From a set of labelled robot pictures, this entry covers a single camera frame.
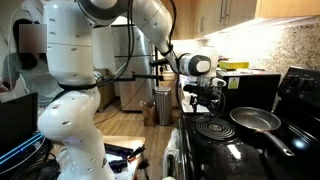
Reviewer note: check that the steel trash can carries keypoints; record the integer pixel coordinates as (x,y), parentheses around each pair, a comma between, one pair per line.
(163,104)

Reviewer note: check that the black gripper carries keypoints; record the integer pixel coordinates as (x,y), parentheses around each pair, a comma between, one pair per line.
(204,96)

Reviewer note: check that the black electric stove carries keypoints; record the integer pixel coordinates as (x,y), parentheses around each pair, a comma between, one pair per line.
(216,148)

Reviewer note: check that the grey non-stick frying pan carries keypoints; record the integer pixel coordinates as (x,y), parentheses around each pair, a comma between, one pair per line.
(260,121)

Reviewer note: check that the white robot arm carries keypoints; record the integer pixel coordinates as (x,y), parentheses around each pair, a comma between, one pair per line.
(75,50)

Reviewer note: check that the cream hanging towel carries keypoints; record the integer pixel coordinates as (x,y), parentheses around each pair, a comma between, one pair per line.
(171,155)

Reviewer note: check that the black microwave oven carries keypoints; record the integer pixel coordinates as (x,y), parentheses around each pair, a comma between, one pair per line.
(254,88)

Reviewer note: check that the stainless steel refrigerator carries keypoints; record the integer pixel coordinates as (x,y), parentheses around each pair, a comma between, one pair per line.
(139,52)

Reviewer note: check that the black monitor screen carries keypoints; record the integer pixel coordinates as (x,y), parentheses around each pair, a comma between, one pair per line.
(17,124)

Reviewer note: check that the wooden side table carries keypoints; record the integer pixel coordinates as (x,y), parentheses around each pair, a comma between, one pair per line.
(123,155)

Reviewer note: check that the yellow box on microwave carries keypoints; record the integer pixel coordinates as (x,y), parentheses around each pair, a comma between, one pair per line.
(229,65)

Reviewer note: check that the wooden upper cabinet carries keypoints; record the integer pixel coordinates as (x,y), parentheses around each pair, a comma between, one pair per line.
(197,18)

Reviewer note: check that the person in grey shirt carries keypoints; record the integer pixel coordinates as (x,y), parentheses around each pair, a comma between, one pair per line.
(32,67)

